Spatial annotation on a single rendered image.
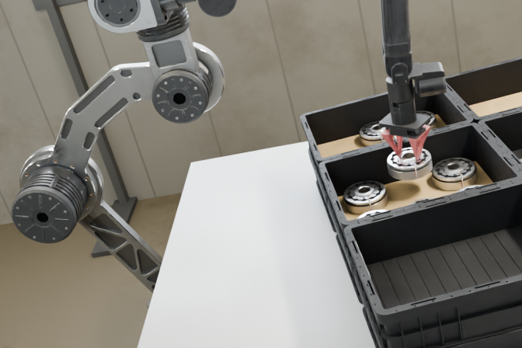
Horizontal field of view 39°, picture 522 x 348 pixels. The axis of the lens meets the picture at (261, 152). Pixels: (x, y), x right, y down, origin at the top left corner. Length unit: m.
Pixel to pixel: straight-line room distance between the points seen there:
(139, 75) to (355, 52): 1.67
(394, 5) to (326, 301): 0.68
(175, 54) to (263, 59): 1.65
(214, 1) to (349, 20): 1.96
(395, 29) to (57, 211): 1.03
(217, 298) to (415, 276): 0.53
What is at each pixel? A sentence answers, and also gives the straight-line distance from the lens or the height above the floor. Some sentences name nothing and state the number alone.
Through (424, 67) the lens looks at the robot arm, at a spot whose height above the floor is 1.14.
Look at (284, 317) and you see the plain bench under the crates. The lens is 1.74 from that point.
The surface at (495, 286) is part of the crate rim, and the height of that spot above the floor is 0.93.
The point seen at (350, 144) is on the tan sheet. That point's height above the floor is 0.83.
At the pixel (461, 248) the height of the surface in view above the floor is 0.83.
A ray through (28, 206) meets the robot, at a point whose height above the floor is 0.93.
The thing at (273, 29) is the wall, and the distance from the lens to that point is 3.43.
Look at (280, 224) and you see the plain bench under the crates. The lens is 2.05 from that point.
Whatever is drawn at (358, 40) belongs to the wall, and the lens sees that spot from 3.46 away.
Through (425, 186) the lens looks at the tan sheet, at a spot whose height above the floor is 0.83.
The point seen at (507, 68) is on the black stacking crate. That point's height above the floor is 0.91.
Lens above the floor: 1.79
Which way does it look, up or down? 27 degrees down
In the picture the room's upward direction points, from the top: 15 degrees counter-clockwise
